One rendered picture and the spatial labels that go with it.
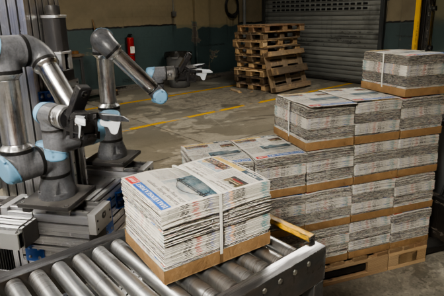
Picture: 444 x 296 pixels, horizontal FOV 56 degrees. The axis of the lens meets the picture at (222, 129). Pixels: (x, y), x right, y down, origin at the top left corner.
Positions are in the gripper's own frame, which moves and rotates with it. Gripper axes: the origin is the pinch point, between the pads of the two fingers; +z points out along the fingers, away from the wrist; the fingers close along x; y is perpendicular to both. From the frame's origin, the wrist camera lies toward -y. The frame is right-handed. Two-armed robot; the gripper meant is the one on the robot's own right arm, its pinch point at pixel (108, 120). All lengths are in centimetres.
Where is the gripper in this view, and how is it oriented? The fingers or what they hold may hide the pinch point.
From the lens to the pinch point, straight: 123.0
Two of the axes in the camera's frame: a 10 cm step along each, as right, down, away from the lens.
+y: -0.6, 9.9, 1.6
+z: 7.9, 1.5, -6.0
